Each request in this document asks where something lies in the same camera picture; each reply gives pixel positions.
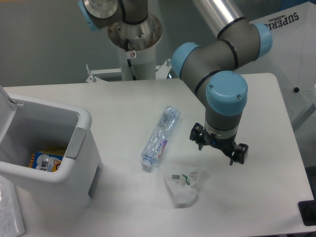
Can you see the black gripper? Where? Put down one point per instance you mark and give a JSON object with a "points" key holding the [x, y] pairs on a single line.
{"points": [[222, 140]]}

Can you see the clear plastic wrapper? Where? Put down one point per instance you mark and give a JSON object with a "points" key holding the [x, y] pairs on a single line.
{"points": [[184, 183]]}

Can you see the crushed clear plastic bottle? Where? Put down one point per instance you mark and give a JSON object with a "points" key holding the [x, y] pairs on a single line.
{"points": [[159, 137]]}

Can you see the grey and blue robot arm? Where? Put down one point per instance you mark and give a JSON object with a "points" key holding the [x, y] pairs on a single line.
{"points": [[209, 72]]}

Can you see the white trash can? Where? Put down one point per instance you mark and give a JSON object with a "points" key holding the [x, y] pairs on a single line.
{"points": [[29, 125]]}

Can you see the black device at table edge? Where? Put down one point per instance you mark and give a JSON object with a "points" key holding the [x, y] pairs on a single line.
{"points": [[308, 212]]}

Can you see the white umbrella with lettering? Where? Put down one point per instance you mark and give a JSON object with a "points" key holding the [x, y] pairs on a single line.
{"points": [[292, 60]]}

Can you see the blue yellow snack package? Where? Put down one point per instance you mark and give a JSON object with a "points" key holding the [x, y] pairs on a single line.
{"points": [[47, 160]]}

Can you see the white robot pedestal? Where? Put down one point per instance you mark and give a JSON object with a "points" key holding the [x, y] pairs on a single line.
{"points": [[136, 45]]}

